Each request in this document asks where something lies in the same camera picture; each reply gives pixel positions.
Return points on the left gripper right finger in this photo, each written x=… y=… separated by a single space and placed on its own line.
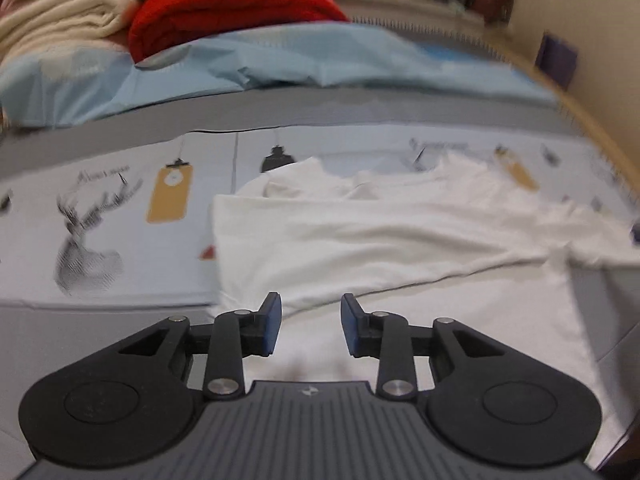
x=482 y=397

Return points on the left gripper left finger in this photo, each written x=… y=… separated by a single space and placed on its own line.
x=138 y=397

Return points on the white t-shirt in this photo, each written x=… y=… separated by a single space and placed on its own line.
x=460 y=240

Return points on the grey printed bed cover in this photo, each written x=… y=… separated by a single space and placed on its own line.
x=104 y=228

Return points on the light blue blanket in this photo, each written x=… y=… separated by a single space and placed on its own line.
x=69 y=84

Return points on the purple box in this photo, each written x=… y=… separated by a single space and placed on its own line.
x=557 y=59

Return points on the cream folded blanket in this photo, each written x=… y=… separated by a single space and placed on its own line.
x=35 y=24

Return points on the red blanket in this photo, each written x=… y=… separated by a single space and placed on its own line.
x=161 y=24

